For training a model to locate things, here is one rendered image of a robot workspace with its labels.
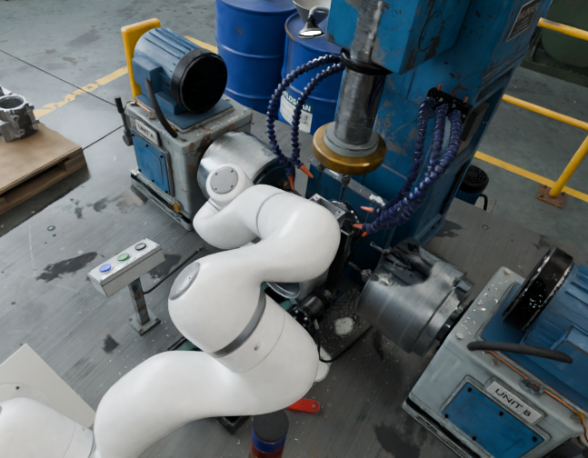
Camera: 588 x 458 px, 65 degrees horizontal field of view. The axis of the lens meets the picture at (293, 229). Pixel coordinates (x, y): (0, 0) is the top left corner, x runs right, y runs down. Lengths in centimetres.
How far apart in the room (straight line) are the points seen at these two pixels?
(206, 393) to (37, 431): 26
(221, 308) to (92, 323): 96
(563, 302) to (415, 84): 59
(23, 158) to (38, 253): 156
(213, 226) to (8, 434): 43
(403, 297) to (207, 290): 67
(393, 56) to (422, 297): 53
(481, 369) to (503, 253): 82
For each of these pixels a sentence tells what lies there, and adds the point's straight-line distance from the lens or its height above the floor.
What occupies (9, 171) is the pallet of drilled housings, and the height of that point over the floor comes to 15.
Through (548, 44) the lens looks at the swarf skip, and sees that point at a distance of 519.
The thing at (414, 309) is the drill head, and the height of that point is 112.
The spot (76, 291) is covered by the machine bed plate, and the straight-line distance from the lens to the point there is 152.
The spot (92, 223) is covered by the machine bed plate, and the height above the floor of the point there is 80.
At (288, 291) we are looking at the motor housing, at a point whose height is 95.
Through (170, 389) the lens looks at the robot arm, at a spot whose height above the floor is 142.
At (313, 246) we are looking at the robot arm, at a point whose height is 155.
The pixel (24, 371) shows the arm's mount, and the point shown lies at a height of 100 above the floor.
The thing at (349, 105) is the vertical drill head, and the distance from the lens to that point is 104.
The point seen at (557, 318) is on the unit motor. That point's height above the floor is 131.
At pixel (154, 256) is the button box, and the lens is 122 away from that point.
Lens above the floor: 198
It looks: 46 degrees down
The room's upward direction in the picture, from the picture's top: 8 degrees clockwise
